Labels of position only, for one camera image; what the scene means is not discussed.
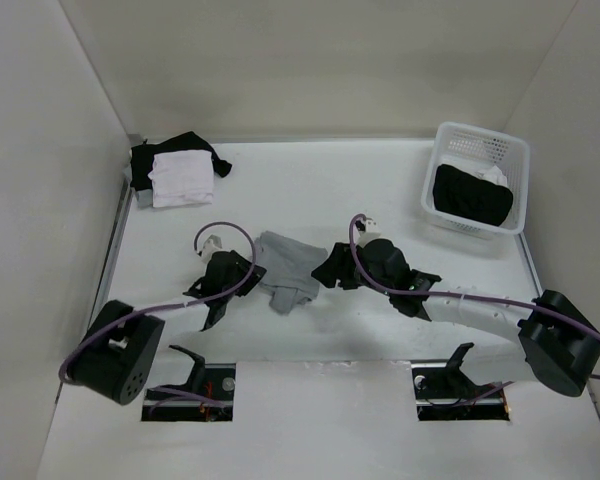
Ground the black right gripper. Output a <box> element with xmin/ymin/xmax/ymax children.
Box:
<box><xmin>311</xmin><ymin>242</ymin><xmax>393</xmax><ymax>296</ymax></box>

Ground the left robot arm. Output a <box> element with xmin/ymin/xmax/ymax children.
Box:
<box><xmin>60</xmin><ymin>250</ymin><xmax>267</xmax><ymax>405</ymax></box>

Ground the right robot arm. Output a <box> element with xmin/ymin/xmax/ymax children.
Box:
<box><xmin>311</xmin><ymin>238</ymin><xmax>600</xmax><ymax>398</ymax></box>

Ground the folded white tank top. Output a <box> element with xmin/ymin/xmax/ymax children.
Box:
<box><xmin>148</xmin><ymin>150</ymin><xmax>214</xmax><ymax>208</ymax></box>

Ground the folded black tank top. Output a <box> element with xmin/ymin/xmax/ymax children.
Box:
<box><xmin>130</xmin><ymin>131</ymin><xmax>232</xmax><ymax>191</ymax></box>

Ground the black garment in basket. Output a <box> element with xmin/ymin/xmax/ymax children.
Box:
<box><xmin>432</xmin><ymin>164</ymin><xmax>514</xmax><ymax>226</ymax></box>

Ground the white perforated plastic basket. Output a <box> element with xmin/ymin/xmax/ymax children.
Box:
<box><xmin>421</xmin><ymin>122</ymin><xmax>530</xmax><ymax>238</ymax></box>

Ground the white garment in basket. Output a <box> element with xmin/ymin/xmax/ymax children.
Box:
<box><xmin>476</xmin><ymin>165</ymin><xmax>508</xmax><ymax>187</ymax></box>

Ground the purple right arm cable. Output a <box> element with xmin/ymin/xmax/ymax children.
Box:
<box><xmin>348</xmin><ymin>213</ymin><xmax>600</xmax><ymax>401</ymax></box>

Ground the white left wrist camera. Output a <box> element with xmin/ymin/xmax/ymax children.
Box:
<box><xmin>198</xmin><ymin>235</ymin><xmax>223</xmax><ymax>263</ymax></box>

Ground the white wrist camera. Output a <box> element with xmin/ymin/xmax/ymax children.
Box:
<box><xmin>354</xmin><ymin>217</ymin><xmax>382</xmax><ymax>247</ymax></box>
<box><xmin>198</xmin><ymin>235</ymin><xmax>223</xmax><ymax>263</ymax></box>

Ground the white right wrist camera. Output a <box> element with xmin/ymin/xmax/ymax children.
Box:
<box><xmin>354</xmin><ymin>217</ymin><xmax>382</xmax><ymax>247</ymax></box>

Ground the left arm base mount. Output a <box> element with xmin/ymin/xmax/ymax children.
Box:
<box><xmin>141</xmin><ymin>345</ymin><xmax>237</xmax><ymax>423</ymax></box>

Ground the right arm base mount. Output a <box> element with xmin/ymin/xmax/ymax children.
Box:
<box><xmin>411</xmin><ymin>343</ymin><xmax>510</xmax><ymax>422</ymax></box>

